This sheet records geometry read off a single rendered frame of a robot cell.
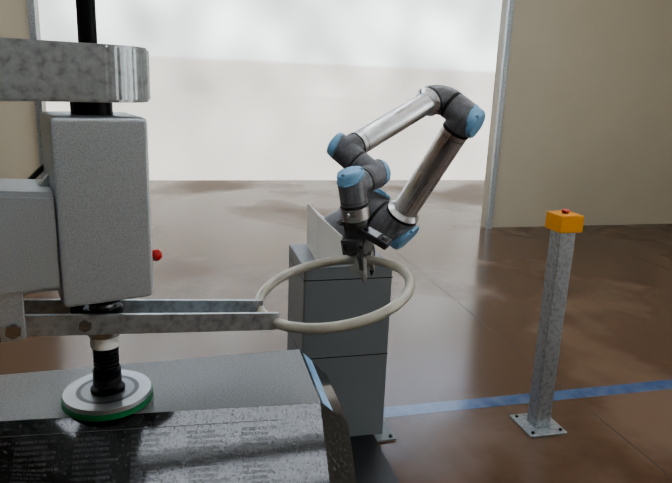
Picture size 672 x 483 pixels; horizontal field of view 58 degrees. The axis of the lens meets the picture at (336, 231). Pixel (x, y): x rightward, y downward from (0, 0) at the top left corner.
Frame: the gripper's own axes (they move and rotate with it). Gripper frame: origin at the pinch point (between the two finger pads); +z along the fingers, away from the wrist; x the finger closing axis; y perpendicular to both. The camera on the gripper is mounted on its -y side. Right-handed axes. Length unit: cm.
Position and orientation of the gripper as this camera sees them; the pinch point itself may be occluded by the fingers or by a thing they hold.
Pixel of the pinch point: (369, 275)
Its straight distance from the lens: 203.5
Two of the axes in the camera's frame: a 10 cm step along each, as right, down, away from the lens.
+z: 1.4, 9.3, 3.3
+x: -4.8, 3.6, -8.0
